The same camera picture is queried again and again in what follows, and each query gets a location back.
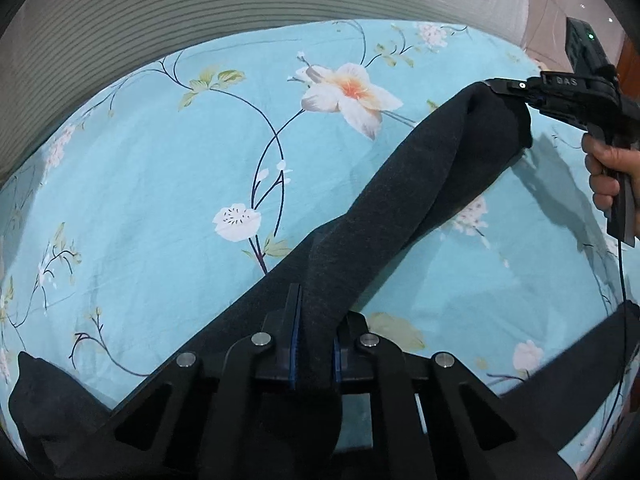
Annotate grey striped pillow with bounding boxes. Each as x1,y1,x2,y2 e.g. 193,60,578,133
1,0,529,177

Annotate light blue floral bedsheet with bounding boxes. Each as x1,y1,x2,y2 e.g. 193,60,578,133
1,20,639,479

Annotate dark navy pants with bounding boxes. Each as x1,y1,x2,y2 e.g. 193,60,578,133
1,82,639,479

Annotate person's right hand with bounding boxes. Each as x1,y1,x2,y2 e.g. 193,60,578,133
582,133,640,221

